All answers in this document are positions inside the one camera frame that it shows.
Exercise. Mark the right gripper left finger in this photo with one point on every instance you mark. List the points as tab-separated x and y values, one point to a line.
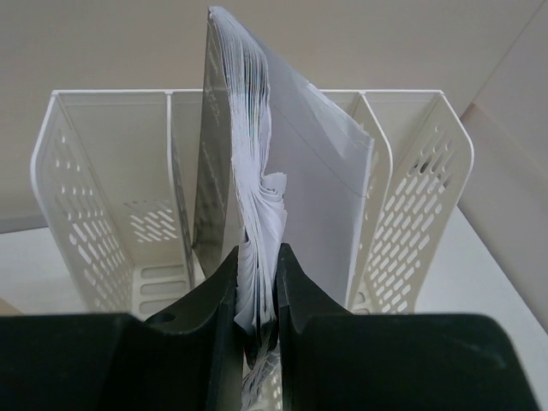
188	356

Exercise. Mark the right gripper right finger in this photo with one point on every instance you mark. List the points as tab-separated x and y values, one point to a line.
332	359

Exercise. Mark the grey setup guide booklet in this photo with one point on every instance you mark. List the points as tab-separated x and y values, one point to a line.
280	163

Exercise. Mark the white file organizer rack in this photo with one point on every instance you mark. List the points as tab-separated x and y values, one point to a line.
116	176

